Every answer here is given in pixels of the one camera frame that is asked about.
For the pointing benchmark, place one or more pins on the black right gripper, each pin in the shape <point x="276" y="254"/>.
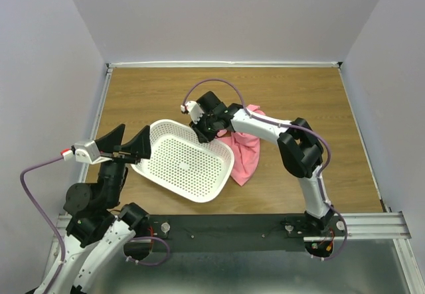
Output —
<point x="202" y="127"/>

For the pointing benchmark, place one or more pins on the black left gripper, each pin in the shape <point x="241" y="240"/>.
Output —
<point x="119" y="155"/>

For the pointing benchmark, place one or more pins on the white perforated plastic basket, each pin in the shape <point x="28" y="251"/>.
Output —
<point x="179" y="163"/>

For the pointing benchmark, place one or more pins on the pink t shirt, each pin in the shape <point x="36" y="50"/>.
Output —
<point x="246" y="150"/>

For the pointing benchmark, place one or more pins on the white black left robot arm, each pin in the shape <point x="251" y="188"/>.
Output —
<point x="94" y="234"/>

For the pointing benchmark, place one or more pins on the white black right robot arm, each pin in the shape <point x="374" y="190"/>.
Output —
<point x="300" y="148"/>

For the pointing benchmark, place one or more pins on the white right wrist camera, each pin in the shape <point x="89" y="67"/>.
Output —
<point x="193" y="109"/>

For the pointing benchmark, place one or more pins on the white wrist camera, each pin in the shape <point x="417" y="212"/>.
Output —
<point x="193" y="109"/>
<point x="83" y="152"/>

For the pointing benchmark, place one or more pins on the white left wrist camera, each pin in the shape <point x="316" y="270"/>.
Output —
<point x="83" y="152"/>

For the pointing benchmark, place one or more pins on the aluminium frame rail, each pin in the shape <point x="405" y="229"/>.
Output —
<point x="357" y="226"/>

